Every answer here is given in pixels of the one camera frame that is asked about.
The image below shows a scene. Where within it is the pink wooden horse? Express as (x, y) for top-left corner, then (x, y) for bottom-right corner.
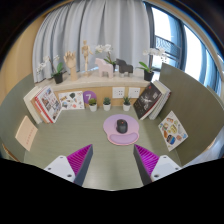
(94, 57), (115, 79)

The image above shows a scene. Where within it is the purple mouse pad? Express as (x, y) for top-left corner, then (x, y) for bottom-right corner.
(102, 113), (141, 146)

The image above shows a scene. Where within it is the white illustrated sticker sheet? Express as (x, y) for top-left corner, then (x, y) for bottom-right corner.
(58, 90), (85, 111)

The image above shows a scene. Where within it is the wooden hand model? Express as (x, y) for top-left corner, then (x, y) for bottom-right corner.
(63, 50), (79, 82)

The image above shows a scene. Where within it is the wooden mannequin figure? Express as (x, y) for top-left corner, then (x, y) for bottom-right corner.
(80, 40), (94, 77)

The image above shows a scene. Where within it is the white orchid in black pot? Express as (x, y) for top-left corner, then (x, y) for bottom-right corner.
(137, 47), (166, 82)
(94, 43), (118, 73)
(35, 54), (65, 85)

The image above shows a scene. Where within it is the beige card board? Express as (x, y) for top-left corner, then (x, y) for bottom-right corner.
(14, 115), (39, 152)

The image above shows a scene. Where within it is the colourful food sticker card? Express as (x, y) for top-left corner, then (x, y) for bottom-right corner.
(157, 110), (189, 152)

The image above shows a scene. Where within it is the white book stack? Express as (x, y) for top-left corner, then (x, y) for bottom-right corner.
(23, 85), (44, 125)
(148, 79), (172, 121)

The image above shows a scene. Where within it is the small succulent in white pot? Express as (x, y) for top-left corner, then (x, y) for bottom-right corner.
(87, 97), (99, 113)
(122, 95), (132, 112)
(102, 96), (112, 112)

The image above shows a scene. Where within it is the light wooden shelf ledge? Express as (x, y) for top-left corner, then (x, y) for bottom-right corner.
(33, 71), (151, 108)

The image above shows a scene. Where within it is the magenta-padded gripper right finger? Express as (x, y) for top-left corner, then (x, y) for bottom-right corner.
(133, 143), (183, 186)

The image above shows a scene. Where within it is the white wall socket plate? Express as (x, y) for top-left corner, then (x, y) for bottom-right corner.
(112, 86), (126, 99)
(128, 86), (141, 99)

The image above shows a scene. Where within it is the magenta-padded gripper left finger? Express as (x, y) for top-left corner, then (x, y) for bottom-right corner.
(43, 143), (94, 187)

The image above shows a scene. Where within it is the round purple number sign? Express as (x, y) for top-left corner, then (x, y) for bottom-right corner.
(82, 90), (98, 104)

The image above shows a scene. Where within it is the light grey curtain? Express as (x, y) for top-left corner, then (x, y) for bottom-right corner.
(32, 1), (154, 84)

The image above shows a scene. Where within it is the black cover book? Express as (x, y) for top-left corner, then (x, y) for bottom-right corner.
(133, 82), (163, 121)

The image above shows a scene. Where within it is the green felt desk partition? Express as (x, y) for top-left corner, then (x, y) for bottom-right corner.
(0, 73), (36, 161)
(159, 63), (224, 166)

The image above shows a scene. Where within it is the black computer mouse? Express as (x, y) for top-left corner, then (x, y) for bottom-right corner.
(115, 118), (129, 134)

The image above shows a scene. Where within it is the red-edged picture magazine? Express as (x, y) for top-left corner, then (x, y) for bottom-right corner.
(34, 85), (63, 124)

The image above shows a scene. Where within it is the dark-framed window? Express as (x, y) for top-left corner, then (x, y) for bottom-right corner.
(144, 3), (224, 91)

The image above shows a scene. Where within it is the dark grey wooden horse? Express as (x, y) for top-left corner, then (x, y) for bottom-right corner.
(115, 58), (134, 78)

